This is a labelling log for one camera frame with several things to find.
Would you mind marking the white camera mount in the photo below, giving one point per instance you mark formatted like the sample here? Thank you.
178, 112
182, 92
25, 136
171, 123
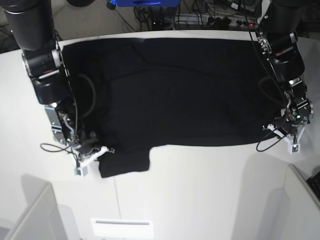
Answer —
82, 161
292, 139

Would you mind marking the black keyboard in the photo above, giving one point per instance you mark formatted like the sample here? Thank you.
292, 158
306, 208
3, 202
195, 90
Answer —
314, 183

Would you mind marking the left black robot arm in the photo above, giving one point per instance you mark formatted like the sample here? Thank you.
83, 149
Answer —
278, 39

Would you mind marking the left grey partition panel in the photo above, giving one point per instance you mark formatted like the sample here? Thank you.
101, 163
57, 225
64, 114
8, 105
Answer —
41, 220

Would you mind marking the white slotted plate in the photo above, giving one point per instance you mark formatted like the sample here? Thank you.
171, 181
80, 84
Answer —
123, 228

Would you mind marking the right grey partition panel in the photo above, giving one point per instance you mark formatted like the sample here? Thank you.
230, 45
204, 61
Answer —
292, 212

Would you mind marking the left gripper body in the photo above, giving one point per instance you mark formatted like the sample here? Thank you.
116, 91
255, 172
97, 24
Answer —
298, 108

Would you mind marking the black T-shirt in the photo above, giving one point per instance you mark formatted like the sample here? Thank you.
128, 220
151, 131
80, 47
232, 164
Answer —
136, 94

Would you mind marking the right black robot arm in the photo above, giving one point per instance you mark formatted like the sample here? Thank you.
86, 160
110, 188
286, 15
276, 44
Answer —
32, 25

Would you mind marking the white power strip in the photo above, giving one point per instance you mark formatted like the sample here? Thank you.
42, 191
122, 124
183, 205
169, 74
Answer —
194, 21

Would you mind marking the blue box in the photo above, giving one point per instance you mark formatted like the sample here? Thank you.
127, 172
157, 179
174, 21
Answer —
145, 3

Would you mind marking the grey partition panel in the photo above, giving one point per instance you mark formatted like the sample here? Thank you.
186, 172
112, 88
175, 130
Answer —
292, 212
41, 220

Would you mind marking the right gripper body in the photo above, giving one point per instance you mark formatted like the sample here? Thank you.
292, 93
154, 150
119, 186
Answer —
67, 128

